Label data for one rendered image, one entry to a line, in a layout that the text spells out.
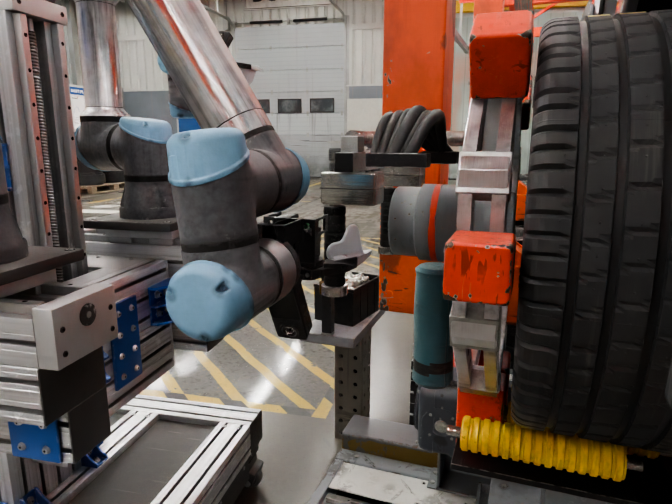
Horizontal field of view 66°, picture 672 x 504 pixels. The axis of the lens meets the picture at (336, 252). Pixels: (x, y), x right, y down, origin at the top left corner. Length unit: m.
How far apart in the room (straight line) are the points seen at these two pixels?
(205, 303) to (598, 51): 0.55
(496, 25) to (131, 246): 0.93
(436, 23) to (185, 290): 1.09
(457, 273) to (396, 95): 0.88
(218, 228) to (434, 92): 1.00
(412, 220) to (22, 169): 0.72
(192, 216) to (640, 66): 0.53
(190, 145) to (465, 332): 0.43
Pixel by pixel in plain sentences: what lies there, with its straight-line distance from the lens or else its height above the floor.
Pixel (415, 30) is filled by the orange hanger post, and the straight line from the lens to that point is 1.43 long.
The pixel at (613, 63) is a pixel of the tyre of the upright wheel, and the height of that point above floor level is 1.09.
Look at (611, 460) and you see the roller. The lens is 0.94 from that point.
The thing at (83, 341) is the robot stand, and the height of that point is 0.71.
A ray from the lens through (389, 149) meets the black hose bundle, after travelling 0.76.
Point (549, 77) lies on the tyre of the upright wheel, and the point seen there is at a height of 1.07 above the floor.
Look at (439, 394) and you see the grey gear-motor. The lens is 1.33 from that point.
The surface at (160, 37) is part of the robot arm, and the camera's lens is 0.66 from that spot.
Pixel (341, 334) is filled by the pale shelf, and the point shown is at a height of 0.45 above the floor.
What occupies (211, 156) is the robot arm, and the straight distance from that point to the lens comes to 0.48.
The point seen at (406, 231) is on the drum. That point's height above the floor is 0.84.
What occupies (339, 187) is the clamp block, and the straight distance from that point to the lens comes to 0.80.
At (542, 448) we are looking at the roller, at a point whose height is 0.52.
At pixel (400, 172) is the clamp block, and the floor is 0.93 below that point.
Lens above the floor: 1.00
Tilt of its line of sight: 12 degrees down
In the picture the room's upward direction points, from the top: straight up
